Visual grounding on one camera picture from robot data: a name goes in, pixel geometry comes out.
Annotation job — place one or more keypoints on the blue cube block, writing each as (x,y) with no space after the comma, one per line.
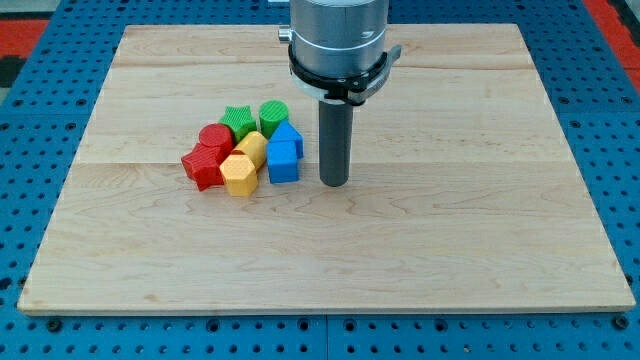
(282,162)

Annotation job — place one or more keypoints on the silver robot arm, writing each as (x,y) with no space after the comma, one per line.
(336,49)

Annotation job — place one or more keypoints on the blue triangle block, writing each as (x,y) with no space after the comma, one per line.
(286,132)

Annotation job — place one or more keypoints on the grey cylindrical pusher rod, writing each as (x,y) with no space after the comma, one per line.
(335,133)

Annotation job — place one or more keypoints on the yellow cylinder block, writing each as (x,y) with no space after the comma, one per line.
(252,145)

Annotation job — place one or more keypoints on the yellow hexagon block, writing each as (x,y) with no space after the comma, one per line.
(239,175)

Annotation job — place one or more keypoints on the green cylinder block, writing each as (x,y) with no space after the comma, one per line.
(271,114)

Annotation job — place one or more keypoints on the green star block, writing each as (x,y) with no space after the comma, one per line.
(239,120)

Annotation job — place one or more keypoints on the red cylinder block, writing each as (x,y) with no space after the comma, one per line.
(217,136)

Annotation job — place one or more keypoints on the red star block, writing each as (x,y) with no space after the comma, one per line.
(202,165)

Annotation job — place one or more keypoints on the light wooden board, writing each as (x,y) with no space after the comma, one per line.
(463,198)

